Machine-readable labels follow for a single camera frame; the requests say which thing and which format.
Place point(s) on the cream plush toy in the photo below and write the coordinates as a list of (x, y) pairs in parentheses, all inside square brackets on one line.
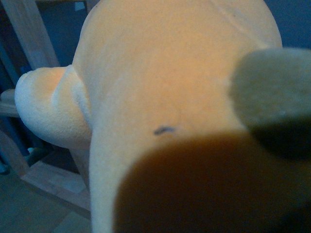
[(200, 119)]

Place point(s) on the light wooden shelf unit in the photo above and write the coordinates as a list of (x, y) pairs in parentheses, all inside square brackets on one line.
[(49, 101)]

